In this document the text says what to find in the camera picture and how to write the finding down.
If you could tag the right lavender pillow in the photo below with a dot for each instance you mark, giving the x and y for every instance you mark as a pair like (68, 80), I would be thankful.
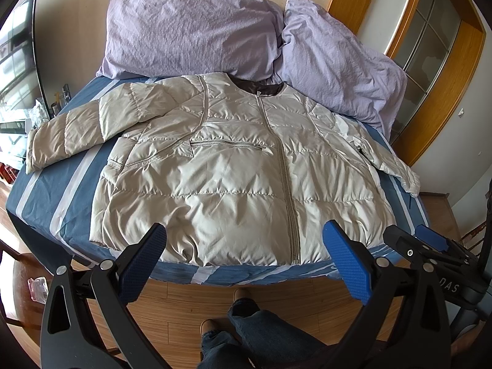
(324, 60)

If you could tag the blue striped bed sheet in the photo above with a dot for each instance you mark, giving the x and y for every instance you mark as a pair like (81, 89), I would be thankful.
(51, 211)

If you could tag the person's jeans legs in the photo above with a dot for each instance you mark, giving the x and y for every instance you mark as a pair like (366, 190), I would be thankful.
(260, 339)

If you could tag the brown shoe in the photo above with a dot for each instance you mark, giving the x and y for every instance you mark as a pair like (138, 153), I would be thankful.
(208, 326)
(240, 293)

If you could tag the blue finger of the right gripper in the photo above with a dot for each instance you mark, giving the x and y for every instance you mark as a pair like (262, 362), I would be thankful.
(406, 245)
(431, 238)

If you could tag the crumpled plastic wrapper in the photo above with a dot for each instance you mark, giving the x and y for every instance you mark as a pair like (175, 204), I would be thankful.
(38, 289)

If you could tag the cluttered side table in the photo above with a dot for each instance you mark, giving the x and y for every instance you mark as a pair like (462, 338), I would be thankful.
(19, 138)

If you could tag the brown left shoe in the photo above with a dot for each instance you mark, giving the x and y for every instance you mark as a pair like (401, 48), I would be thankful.
(208, 326)

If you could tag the brown right shoe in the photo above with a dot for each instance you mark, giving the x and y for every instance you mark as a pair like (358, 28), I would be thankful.
(240, 293)

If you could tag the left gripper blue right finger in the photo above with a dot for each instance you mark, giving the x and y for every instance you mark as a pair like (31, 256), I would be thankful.
(375, 286)

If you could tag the left lavender pillow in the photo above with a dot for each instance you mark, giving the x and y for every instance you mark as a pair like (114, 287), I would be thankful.
(169, 38)

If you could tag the beige puffer jacket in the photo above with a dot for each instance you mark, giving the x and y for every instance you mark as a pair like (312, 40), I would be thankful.
(235, 177)

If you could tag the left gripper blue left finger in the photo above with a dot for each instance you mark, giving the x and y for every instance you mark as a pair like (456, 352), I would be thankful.
(86, 322)

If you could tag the black television screen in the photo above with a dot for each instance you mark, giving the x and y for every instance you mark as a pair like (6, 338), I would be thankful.
(21, 85)

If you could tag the lavender pillow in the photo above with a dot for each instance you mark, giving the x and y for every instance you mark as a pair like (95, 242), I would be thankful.
(324, 60)
(169, 38)

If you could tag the wooden glass door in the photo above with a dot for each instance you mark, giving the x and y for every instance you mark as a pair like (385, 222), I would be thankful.
(438, 44)

